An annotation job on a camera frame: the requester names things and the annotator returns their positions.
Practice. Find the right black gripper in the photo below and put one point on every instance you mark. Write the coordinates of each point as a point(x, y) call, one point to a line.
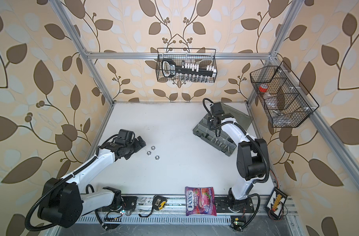
point(209, 122)

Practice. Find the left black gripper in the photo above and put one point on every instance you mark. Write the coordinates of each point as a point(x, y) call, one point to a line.
point(138, 145)

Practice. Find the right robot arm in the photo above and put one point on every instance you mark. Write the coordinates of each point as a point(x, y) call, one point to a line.
point(252, 160)

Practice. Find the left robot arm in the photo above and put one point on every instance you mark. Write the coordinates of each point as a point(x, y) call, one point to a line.
point(64, 200)

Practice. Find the grey plastic organizer box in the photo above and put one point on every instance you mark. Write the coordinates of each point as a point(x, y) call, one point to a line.
point(218, 138)

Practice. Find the yellow black tape measure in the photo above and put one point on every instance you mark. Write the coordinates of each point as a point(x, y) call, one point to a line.
point(157, 204)

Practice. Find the purple Fox's candy bag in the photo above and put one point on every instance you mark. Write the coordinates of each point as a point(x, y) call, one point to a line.
point(200, 201)

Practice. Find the socket set on black rail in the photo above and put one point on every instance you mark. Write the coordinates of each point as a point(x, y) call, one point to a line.
point(188, 72)

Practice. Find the back wire basket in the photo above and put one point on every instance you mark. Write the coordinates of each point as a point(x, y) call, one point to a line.
point(202, 56)

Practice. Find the wire basket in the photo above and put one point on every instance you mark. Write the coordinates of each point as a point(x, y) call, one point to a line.
point(290, 103)
point(202, 56)

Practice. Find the right wire basket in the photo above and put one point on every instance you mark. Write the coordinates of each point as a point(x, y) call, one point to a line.
point(290, 103)

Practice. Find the small electronics board with wires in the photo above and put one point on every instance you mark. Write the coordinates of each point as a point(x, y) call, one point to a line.
point(276, 204)

